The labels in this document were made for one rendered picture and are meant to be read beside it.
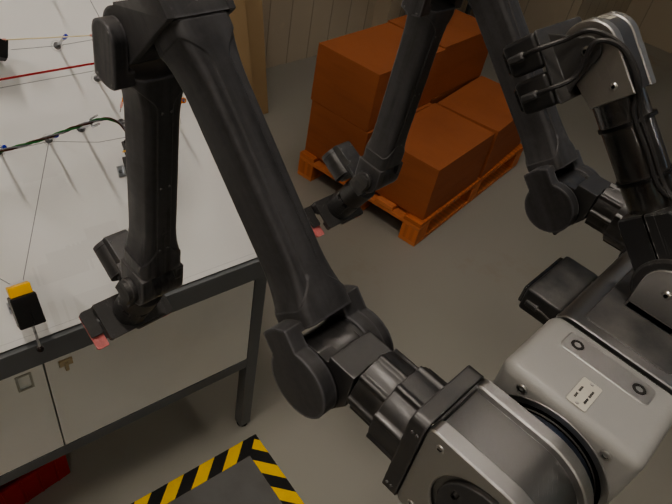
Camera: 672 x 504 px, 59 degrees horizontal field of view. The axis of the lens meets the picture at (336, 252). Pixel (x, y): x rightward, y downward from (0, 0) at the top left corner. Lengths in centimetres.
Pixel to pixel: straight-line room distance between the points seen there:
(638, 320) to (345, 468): 166
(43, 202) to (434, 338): 177
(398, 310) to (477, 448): 221
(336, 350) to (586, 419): 22
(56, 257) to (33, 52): 41
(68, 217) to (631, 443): 113
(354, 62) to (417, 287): 109
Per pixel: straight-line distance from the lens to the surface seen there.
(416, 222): 296
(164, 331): 159
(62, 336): 139
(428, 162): 286
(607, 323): 63
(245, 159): 56
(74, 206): 137
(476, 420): 52
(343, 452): 223
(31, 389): 155
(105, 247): 98
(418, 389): 54
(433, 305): 278
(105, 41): 65
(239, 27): 354
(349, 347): 57
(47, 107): 138
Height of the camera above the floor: 191
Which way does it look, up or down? 41 degrees down
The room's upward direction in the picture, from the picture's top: 12 degrees clockwise
